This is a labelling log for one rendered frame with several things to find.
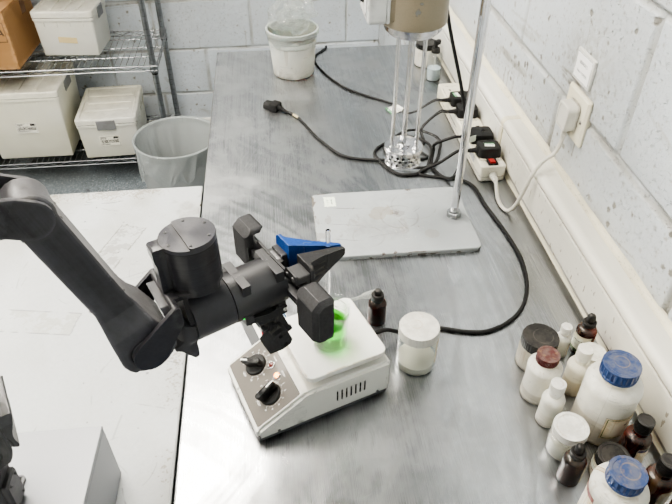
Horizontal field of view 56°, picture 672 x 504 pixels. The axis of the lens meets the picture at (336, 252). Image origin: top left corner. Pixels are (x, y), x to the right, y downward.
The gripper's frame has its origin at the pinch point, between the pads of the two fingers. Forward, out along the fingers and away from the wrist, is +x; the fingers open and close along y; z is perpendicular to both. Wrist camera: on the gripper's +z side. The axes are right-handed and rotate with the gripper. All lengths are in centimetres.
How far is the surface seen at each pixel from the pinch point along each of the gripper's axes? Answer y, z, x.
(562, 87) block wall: -17, 1, 64
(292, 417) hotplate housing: 3.1, 22.5, -6.5
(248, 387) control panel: -4.3, 22.2, -9.1
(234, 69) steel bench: -106, 25, 41
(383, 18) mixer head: -24.5, -15.7, 27.7
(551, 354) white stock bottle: 17.8, 16.9, 26.0
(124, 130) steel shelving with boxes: -208, 89, 34
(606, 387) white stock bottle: 26.1, 15.1, 25.9
